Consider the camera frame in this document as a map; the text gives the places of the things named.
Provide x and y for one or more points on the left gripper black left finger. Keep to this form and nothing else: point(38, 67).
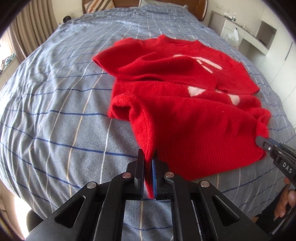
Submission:
point(130, 184)

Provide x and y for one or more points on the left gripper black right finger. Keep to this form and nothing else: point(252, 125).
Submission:
point(165, 183)

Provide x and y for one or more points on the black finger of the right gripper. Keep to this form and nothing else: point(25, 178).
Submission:
point(269, 145)

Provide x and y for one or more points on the red knit sweater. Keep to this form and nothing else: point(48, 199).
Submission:
point(191, 105)

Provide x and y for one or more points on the clothes pile on bench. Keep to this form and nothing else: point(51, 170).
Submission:
point(7, 61)

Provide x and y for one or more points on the person's right hand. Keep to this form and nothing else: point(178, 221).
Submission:
point(288, 197)

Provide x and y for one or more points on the black chair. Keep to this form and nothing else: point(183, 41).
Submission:
point(33, 220)

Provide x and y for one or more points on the white desk with drawers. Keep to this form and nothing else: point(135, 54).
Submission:
point(262, 41)

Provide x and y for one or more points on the white plastic bag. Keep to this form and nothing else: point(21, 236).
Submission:
point(233, 39)

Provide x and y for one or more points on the bottle on desk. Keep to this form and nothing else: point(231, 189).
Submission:
point(234, 17)

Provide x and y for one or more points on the wooden headboard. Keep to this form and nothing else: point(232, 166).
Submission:
point(197, 8)

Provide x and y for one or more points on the white window bench cabinet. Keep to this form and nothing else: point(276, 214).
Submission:
point(9, 70)

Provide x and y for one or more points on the small black round device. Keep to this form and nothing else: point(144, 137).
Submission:
point(66, 18)

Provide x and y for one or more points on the striped pillow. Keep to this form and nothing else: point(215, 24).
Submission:
point(98, 5)

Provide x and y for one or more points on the beige curtain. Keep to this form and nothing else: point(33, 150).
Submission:
point(31, 27)

